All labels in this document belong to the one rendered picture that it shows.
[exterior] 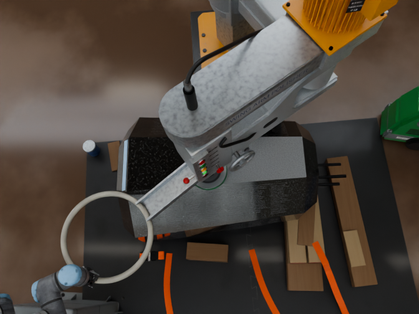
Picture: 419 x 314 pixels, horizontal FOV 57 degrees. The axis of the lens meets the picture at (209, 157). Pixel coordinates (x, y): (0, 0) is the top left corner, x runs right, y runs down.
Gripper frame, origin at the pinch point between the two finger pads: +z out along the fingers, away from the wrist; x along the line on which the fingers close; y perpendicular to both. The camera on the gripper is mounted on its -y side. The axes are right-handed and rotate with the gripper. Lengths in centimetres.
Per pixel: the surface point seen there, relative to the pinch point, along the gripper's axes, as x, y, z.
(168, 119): 66, 24, -87
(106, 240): 22, -27, 86
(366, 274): 78, 155, 69
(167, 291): 9, 32, 84
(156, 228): 40.1, 15.8, 21.3
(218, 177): 78, 40, -4
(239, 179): 83, 51, -2
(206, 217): 58, 41, 16
